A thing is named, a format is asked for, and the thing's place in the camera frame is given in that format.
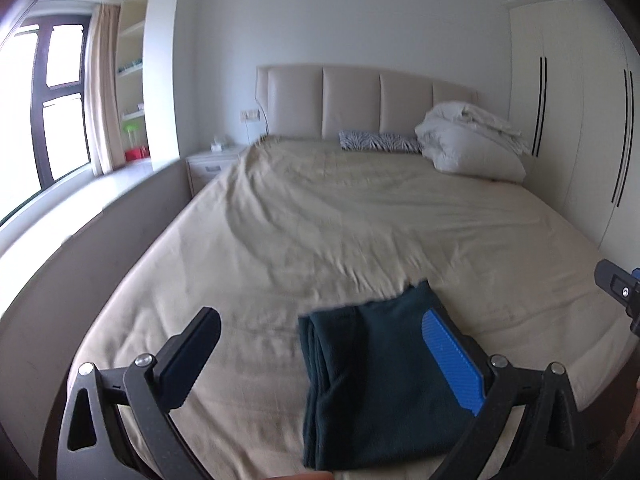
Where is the beige padded headboard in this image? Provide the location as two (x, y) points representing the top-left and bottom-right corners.
(255, 64), (478, 141)

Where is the white nightstand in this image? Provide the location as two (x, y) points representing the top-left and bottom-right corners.
(186, 145), (247, 196)

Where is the person left hand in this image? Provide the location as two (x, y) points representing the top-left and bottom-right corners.
(265, 471), (335, 480)

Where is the dark teal knit sweater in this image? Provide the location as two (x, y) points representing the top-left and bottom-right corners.
(298, 281), (482, 471)

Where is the white wardrobe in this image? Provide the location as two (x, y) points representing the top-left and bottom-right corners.
(509, 0), (639, 269)

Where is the grey bed side frame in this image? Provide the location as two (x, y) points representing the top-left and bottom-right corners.
(1, 160), (191, 474)

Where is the white crumpled duvet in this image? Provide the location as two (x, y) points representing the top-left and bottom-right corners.
(414, 101), (528, 184)

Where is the white wall shelf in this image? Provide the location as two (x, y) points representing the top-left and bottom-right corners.
(116, 0), (149, 152)

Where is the beige curtain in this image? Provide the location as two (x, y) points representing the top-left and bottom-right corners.
(84, 3), (126, 177)

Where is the red box on sill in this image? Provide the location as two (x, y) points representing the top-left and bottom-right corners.
(125, 145), (150, 162)

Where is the wall power socket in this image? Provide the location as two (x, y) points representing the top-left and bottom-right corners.
(241, 108), (260, 122)

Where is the black framed window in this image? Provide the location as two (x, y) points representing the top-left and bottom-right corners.
(1, 14), (90, 223)

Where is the zebra print pillow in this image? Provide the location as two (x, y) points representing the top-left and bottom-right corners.
(338, 130), (421, 154)

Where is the beige bed sheet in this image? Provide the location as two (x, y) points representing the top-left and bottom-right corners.
(75, 136), (637, 479)

